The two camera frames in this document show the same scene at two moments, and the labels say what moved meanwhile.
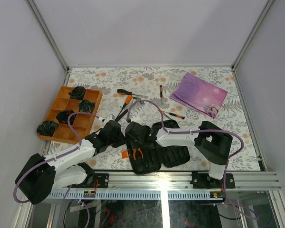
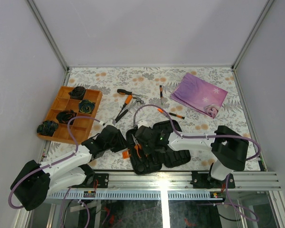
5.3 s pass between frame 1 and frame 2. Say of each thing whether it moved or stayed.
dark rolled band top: stayed
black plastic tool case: stayed
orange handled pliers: moved
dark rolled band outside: stayed
